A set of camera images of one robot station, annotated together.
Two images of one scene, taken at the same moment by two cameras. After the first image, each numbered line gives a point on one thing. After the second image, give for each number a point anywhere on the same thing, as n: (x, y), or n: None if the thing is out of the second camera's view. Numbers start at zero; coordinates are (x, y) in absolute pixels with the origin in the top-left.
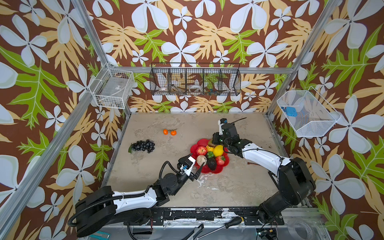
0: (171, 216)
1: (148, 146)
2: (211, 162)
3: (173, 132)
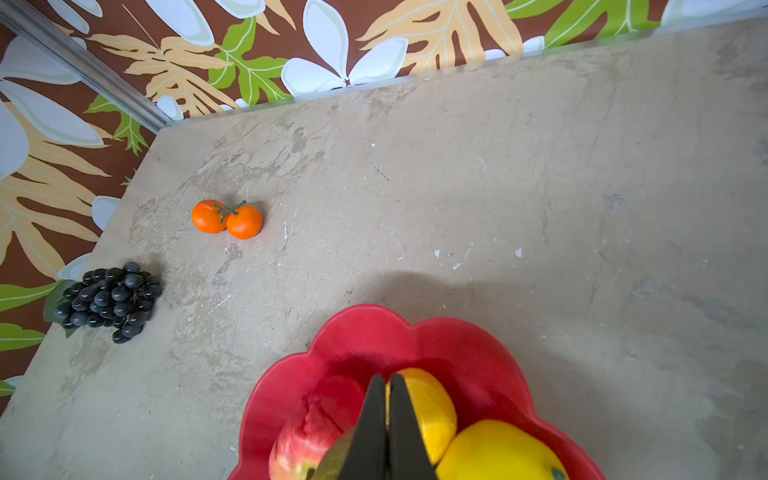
0: None
1: (121, 299)
2: None
3: (212, 216)
